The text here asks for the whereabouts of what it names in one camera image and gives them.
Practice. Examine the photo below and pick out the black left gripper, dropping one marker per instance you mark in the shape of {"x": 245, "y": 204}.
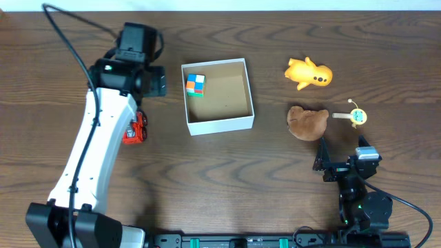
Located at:
{"x": 158, "y": 86}

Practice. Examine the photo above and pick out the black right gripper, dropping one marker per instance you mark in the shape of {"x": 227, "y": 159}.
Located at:
{"x": 323, "y": 162}

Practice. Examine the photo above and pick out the multicolour puzzle cube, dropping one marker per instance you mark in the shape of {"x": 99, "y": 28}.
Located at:
{"x": 195, "y": 85}

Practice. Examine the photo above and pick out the red toy truck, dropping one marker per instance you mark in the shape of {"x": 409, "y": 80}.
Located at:
{"x": 136, "y": 131}

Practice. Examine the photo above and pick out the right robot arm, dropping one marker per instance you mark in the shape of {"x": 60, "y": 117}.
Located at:
{"x": 360, "y": 209}

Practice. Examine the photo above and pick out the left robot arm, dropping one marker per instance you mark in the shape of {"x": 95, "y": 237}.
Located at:
{"x": 74, "y": 215}

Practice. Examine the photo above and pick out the brown plush toy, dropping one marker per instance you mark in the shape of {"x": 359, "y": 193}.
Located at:
{"x": 307, "y": 125}

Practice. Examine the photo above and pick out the orange rubber animal toy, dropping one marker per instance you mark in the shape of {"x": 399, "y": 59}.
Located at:
{"x": 307, "y": 73}

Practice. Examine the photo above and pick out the white cardboard box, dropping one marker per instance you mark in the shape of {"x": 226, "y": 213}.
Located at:
{"x": 227, "y": 102}

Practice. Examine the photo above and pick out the black mounting rail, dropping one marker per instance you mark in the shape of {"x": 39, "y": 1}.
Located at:
{"x": 300, "y": 239}

